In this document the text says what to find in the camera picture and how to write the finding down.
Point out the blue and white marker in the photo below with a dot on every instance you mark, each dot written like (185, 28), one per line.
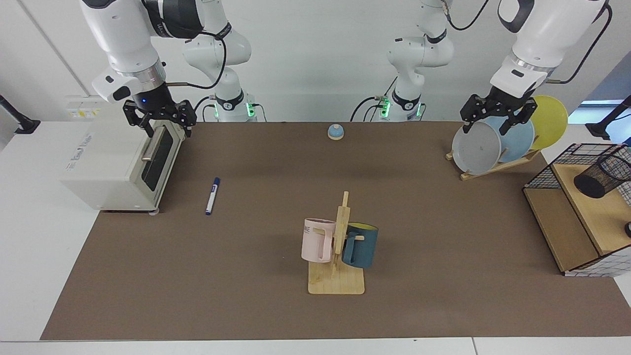
(212, 196)

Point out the black mesh pen holder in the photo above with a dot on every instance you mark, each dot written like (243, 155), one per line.
(599, 180)

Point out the light blue plate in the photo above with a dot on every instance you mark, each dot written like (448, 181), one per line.
(520, 143)

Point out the grey plate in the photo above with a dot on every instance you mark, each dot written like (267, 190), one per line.
(475, 150)

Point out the yellow plate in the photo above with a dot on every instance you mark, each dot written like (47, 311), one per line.
(549, 121)

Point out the wooden plate rack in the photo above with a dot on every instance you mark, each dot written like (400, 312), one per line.
(493, 168)

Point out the pale toaster oven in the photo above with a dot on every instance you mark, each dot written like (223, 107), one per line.
(108, 162)

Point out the white socket box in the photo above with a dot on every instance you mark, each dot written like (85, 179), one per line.
(84, 106)

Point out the small blue round bell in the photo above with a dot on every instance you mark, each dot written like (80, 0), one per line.
(335, 131)

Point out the brown table cloth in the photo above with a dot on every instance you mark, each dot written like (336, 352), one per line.
(246, 276)

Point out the dark blue cup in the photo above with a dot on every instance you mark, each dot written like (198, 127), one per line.
(365, 246)

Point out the white grid-patterned cloth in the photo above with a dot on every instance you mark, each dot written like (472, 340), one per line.
(596, 268)

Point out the pink cup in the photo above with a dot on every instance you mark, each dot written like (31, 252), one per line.
(315, 241)

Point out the wooden cup stand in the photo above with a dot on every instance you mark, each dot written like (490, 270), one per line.
(337, 283)

